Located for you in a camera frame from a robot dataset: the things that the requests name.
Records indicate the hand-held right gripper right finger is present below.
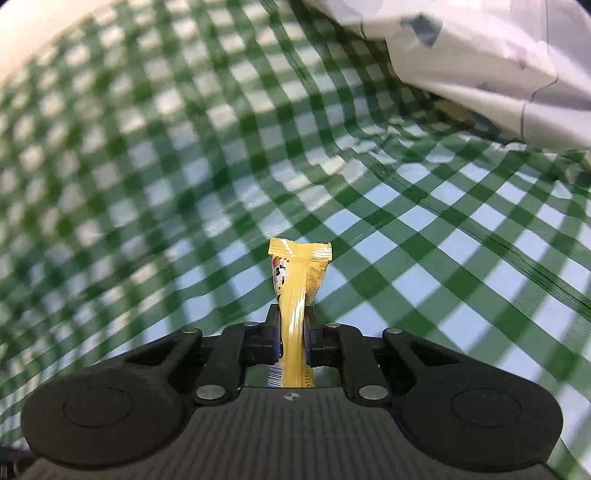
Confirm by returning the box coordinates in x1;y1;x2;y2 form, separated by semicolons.
304;305;467;403

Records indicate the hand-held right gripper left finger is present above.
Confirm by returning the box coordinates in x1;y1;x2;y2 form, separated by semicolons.
122;305;283;406

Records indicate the yellow snack bar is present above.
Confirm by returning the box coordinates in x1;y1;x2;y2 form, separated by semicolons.
268;237;333;388

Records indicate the green checked blanket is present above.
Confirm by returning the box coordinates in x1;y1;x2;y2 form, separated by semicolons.
0;0;591;480

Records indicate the white cloth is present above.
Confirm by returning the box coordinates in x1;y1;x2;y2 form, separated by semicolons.
302;0;591;151

